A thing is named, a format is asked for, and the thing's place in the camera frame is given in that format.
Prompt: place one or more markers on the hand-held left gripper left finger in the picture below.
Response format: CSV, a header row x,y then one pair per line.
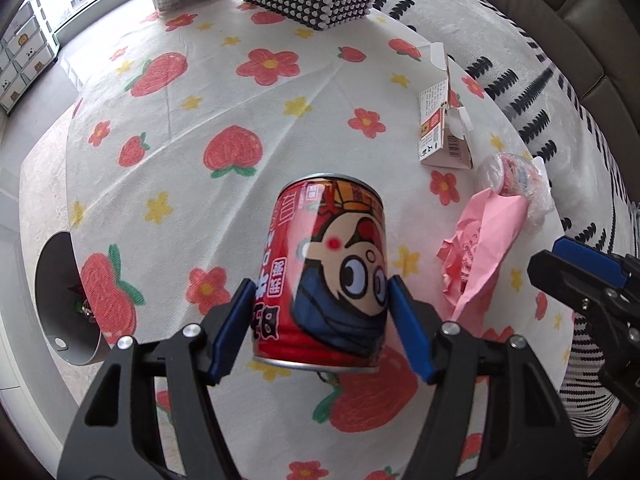
x,y
232,332

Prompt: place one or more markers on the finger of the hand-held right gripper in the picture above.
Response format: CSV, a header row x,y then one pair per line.
x,y
590,257
560,275

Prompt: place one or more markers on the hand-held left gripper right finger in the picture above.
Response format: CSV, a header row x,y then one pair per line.
x,y
410,332

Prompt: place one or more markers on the red cartoon drink can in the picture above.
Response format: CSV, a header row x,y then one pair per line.
x,y
325,260

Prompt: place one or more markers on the grey trash bin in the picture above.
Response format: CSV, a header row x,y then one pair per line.
x,y
55,280

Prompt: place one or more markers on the striped black white clothing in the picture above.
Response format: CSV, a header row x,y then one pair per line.
x,y
585,385

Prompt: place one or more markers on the pink crumpled plastic bag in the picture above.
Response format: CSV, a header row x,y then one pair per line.
x,y
480,240

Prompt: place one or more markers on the clear plastic wrapped cup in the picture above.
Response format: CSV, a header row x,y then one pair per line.
x,y
515,175

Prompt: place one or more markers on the white cardboard box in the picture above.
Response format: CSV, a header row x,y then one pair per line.
x,y
440,130

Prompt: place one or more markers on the floral strawberry tablecloth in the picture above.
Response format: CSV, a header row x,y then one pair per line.
x,y
200,110

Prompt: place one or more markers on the white rug with black marks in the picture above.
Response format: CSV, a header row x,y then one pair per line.
x,y
500,35

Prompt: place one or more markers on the white animal print drawer cabinet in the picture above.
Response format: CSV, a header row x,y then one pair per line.
x,y
25,55

